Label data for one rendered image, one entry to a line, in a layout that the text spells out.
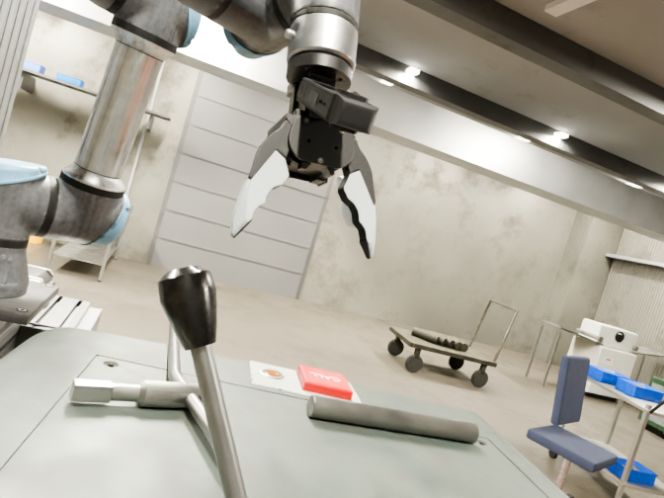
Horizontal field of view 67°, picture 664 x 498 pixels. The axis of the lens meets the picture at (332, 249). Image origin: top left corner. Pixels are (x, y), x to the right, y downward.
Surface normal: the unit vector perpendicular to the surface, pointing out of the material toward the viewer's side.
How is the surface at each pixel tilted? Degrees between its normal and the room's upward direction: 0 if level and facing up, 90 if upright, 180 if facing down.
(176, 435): 0
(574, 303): 90
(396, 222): 90
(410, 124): 90
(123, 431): 0
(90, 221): 102
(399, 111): 90
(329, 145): 76
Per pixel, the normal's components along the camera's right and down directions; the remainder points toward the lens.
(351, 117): 0.32, 0.43
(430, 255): 0.29, 0.14
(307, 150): 0.43, -0.08
